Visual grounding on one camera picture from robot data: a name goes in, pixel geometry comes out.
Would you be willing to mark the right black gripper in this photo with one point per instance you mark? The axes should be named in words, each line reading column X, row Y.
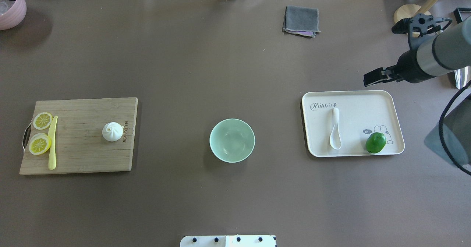
column 409, row 67

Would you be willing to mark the white ceramic spoon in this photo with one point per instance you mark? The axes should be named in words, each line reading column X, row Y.
column 334, row 138

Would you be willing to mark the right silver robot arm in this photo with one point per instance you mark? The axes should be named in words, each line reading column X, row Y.
column 434, row 51

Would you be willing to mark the light green bowl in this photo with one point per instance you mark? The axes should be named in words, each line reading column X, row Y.
column 232, row 140

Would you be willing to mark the pink bowl with ice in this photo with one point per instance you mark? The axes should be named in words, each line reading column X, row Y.
column 12, row 13

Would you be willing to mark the white rabbit tray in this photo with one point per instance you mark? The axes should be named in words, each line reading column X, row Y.
column 361, row 114

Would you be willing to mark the green lime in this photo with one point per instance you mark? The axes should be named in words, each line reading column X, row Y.
column 376, row 142

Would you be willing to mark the wooden mug tree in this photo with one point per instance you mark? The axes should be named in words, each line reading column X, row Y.
column 410, row 10

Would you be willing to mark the metal scoop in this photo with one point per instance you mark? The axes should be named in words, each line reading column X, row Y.
column 462, row 77

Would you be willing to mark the folded grey cloth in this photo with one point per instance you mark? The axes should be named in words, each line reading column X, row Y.
column 302, row 21

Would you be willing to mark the black tray with glasses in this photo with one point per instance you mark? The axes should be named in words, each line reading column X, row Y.
column 461, row 14

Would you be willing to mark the white pillar with base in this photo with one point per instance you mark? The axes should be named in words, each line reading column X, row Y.
column 229, row 241

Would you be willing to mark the wooden cutting board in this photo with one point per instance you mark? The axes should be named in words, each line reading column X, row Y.
column 79, row 144

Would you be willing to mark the lemon slice upper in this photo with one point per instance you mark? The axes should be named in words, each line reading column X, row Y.
column 42, row 121

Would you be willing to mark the lemon slice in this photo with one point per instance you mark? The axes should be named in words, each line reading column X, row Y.
column 42, row 121
column 39, row 144

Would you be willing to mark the lemon slice lower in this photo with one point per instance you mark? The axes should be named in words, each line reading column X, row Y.
column 39, row 144

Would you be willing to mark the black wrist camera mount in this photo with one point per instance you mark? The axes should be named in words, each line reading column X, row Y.
column 421, row 24

